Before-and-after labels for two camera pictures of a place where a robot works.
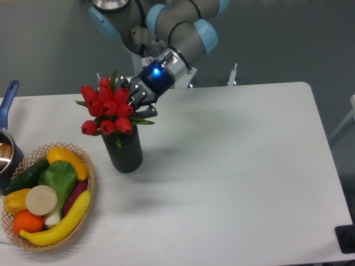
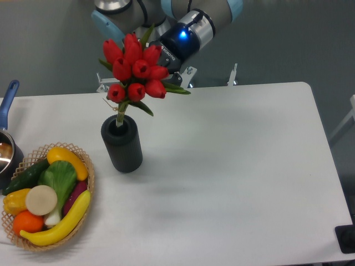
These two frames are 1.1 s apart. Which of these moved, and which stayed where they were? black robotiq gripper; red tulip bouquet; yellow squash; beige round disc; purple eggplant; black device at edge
Moved: red tulip bouquet; black robotiq gripper
Stayed: yellow squash; black device at edge; purple eggplant; beige round disc
